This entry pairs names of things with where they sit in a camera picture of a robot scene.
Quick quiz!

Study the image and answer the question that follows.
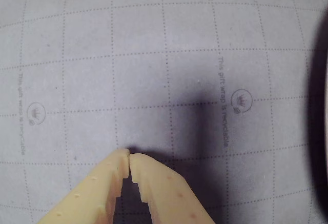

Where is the gridded gift wrap paper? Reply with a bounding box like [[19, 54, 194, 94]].
[[0, 0, 328, 224]]

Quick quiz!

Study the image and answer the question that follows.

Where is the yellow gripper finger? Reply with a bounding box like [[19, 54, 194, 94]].
[[130, 153, 216, 224], [35, 149, 130, 224]]

